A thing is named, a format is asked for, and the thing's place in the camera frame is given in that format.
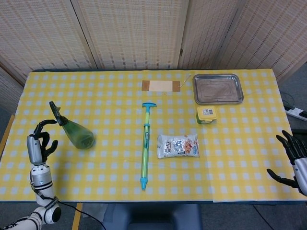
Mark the woven folding screen panel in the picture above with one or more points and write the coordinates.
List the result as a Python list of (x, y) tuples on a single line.
[(43, 36), (206, 31), (9, 91), (271, 36), (134, 36)]

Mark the cotton swab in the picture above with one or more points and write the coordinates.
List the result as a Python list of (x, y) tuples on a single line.
[(185, 81)]

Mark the green blue toy water pump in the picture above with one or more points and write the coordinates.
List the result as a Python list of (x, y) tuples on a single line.
[(145, 143)]

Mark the white snack bag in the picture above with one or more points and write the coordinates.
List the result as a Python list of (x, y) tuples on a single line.
[(177, 146)]

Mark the green tub with yellow lid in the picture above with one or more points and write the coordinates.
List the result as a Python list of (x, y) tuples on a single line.
[(206, 112)]

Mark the white power strip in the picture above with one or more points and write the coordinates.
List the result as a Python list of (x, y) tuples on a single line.
[(297, 112)]

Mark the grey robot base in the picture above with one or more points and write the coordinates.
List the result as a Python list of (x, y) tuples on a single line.
[(153, 218)]

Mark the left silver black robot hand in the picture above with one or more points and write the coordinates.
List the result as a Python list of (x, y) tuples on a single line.
[(34, 149)]

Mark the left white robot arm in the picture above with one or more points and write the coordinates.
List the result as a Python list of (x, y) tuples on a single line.
[(42, 179)]

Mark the yellow white checkered tablecloth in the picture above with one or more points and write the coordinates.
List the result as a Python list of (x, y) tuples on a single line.
[(108, 172)]

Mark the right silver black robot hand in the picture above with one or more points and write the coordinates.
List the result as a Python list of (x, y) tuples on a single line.
[(301, 167)]

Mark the beige card with brown tape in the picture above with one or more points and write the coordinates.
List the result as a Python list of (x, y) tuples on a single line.
[(160, 86)]

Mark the green plastic spray bottle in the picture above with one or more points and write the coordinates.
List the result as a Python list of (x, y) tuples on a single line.
[(79, 134)]

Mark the stainless steel tray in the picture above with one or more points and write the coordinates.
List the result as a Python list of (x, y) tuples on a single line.
[(218, 89)]

